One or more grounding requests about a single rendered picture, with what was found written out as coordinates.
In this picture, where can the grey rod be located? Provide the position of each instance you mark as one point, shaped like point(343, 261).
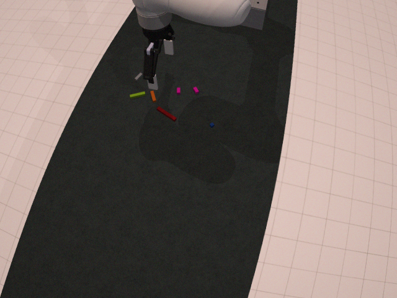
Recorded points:
point(138, 77)

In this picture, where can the dark red rod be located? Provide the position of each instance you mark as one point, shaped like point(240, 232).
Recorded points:
point(166, 114)

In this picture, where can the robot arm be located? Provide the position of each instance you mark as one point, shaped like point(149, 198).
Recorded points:
point(156, 14)

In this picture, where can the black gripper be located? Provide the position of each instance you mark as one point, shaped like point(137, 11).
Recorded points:
point(151, 56)

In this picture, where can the lime green rod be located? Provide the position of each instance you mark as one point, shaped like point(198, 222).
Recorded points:
point(137, 95)

